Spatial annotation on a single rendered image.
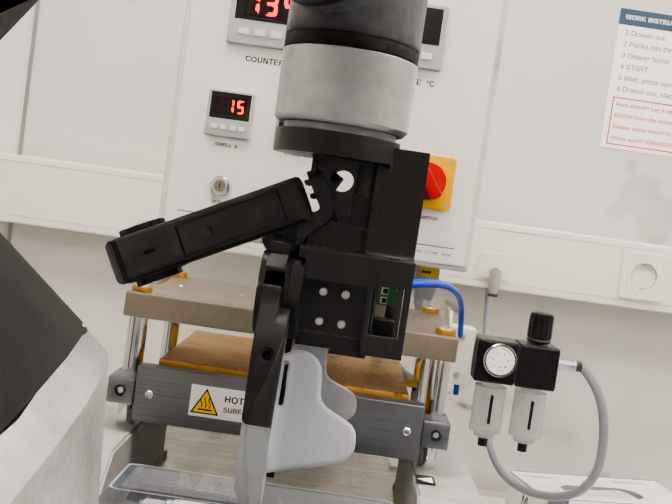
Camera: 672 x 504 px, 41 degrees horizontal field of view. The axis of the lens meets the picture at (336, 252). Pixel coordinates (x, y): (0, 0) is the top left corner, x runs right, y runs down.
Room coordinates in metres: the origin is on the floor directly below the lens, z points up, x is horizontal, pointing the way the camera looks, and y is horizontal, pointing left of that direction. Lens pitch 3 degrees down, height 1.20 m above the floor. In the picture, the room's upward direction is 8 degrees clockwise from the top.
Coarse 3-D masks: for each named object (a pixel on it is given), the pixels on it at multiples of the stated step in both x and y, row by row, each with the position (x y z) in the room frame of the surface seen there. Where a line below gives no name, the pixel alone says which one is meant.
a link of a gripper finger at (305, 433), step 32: (288, 352) 0.47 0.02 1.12; (288, 384) 0.47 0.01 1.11; (320, 384) 0.47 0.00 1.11; (288, 416) 0.46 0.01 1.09; (320, 416) 0.46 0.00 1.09; (256, 448) 0.45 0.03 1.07; (288, 448) 0.46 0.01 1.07; (320, 448) 0.46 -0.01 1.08; (352, 448) 0.46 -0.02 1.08; (256, 480) 0.45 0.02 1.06
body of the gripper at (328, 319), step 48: (288, 144) 0.48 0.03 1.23; (336, 144) 0.47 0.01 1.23; (384, 144) 0.48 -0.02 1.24; (336, 192) 0.49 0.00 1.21; (384, 192) 0.49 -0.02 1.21; (288, 240) 0.49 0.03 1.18; (336, 240) 0.49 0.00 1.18; (384, 240) 0.49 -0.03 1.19; (288, 288) 0.47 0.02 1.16; (336, 288) 0.48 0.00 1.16; (384, 288) 0.49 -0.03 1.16; (288, 336) 0.48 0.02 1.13; (336, 336) 0.48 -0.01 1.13; (384, 336) 0.48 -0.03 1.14
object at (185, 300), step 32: (160, 288) 0.77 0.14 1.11; (192, 288) 0.80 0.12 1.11; (224, 288) 0.84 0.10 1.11; (448, 288) 0.84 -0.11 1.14; (160, 320) 0.72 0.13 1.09; (192, 320) 0.72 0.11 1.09; (224, 320) 0.72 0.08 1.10; (416, 320) 0.80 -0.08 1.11; (416, 352) 0.72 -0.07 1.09; (448, 352) 0.72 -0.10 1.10
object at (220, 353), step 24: (192, 336) 0.85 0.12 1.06; (216, 336) 0.87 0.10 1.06; (168, 360) 0.72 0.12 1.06; (192, 360) 0.74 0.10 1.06; (216, 360) 0.75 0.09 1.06; (240, 360) 0.77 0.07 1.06; (336, 360) 0.83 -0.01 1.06; (360, 360) 0.85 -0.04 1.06; (384, 360) 0.87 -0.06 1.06; (360, 384) 0.73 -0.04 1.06; (384, 384) 0.75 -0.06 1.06; (408, 384) 0.83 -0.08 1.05
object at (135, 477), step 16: (128, 480) 0.58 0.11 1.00; (144, 480) 0.59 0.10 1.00; (160, 480) 0.59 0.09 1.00; (176, 480) 0.60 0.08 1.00; (192, 480) 0.60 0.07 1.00; (208, 480) 0.61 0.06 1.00; (224, 480) 0.61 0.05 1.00; (176, 496) 0.57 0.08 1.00; (192, 496) 0.57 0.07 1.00; (208, 496) 0.57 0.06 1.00; (224, 496) 0.58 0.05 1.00; (272, 496) 0.59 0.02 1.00; (288, 496) 0.60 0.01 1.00; (304, 496) 0.60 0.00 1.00; (320, 496) 0.60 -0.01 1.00; (336, 496) 0.61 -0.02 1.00; (352, 496) 0.61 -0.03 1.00
